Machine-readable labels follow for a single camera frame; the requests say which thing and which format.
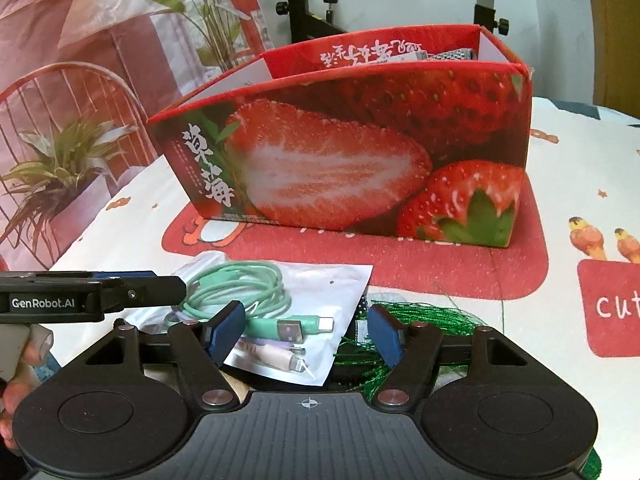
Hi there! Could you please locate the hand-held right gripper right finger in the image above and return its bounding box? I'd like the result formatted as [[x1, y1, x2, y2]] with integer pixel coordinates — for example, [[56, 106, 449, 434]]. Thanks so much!
[[367, 305, 531, 412]]

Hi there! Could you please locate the clear plastic cable bag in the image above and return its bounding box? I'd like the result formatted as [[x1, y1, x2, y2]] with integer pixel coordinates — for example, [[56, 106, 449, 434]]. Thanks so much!
[[135, 252, 373, 386]]

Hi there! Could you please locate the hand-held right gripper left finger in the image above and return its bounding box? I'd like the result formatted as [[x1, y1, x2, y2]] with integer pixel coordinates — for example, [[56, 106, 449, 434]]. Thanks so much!
[[79, 302, 248, 412]]

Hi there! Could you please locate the grey knitted cloth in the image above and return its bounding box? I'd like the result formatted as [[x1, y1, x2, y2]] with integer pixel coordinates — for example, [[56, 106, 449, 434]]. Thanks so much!
[[432, 48, 476, 62]]

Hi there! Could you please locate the red strawberry print cardboard box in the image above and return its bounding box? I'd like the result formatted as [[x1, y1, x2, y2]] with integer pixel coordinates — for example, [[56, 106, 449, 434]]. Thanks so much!
[[147, 24, 533, 251]]

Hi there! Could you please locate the green mesh net bag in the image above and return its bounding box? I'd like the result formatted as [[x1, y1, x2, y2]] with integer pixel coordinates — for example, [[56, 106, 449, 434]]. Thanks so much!
[[332, 285, 508, 406]]

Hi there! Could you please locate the cartoon printed tablecloth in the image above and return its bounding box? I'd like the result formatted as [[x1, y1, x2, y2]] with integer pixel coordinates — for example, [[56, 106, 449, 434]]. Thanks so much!
[[0, 95, 640, 480]]

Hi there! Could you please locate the pink charging cable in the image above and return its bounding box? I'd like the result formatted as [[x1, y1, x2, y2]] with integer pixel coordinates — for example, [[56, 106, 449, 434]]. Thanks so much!
[[165, 310, 321, 378]]

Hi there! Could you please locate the wooden board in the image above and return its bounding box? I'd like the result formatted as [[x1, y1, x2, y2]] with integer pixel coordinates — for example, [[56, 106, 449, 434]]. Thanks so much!
[[582, 0, 640, 111]]

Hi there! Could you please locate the green charging cable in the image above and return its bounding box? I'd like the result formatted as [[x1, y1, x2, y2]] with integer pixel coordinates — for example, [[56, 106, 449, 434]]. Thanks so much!
[[172, 260, 336, 342]]

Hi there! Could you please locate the person's left hand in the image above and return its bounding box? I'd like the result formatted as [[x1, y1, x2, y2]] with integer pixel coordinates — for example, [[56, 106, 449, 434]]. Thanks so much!
[[0, 325, 54, 455]]

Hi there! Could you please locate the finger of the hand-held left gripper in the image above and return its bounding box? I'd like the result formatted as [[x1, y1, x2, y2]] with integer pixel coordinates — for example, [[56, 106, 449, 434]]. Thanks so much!
[[92, 270, 159, 282], [101, 275, 188, 314]]

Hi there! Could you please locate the printed plant curtain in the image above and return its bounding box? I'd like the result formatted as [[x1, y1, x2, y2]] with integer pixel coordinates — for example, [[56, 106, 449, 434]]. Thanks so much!
[[0, 0, 276, 271]]

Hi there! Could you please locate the black exercise bike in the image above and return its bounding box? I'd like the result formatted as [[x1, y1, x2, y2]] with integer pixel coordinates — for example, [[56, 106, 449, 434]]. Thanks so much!
[[275, 0, 543, 43]]

